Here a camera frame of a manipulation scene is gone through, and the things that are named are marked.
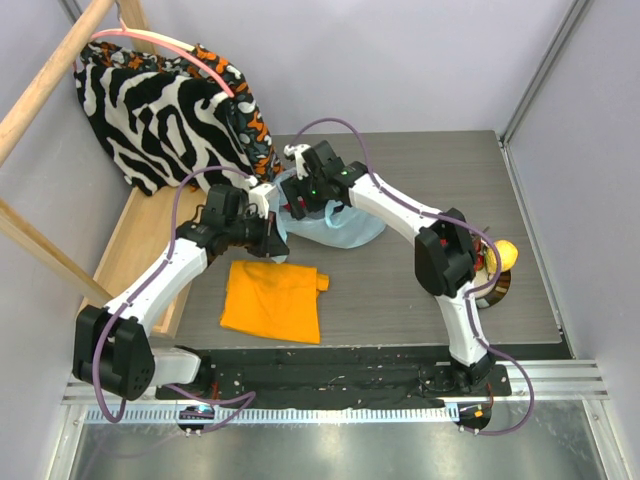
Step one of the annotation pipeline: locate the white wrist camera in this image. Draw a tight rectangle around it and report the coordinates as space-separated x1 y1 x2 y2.
283 144 311 180
248 183 278 219

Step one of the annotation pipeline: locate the light blue printed plastic bag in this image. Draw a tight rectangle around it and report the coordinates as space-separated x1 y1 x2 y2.
274 169 386 249

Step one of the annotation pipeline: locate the fake lychee bunch red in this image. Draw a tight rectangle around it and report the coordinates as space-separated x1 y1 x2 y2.
471 234 489 272

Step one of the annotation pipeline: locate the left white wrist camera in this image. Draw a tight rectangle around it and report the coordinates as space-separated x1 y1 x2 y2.
248 183 278 219

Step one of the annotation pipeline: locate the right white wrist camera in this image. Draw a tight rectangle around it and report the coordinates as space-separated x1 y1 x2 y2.
283 144 311 180

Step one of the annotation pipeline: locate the pink clothes hanger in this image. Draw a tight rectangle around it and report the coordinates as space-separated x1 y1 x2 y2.
90 27 235 98

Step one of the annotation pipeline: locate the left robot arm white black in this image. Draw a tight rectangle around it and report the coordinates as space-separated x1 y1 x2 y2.
72 184 289 401

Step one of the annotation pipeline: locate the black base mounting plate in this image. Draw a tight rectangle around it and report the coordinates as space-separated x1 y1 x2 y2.
154 347 514 404

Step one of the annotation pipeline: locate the orange folded cloth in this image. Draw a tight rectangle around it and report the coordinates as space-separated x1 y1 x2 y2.
220 260 330 345

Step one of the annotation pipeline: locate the aluminium rail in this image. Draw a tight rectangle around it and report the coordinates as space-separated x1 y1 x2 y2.
62 359 612 426

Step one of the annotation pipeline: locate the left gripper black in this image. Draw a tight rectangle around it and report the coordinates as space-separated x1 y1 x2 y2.
224 208 289 258

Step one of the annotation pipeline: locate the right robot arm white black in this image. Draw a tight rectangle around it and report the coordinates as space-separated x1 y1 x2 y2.
282 141 495 395

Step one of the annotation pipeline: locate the wooden rack frame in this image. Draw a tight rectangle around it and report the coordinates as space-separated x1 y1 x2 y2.
0 0 209 339

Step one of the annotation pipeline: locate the fake yellow lemon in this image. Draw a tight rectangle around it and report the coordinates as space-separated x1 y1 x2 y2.
485 240 519 274

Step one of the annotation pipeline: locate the zebra pattern fabric bag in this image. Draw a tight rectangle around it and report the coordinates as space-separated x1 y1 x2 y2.
73 42 285 196

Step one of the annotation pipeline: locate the round plate with dark rim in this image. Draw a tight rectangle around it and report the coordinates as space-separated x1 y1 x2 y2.
474 268 512 309

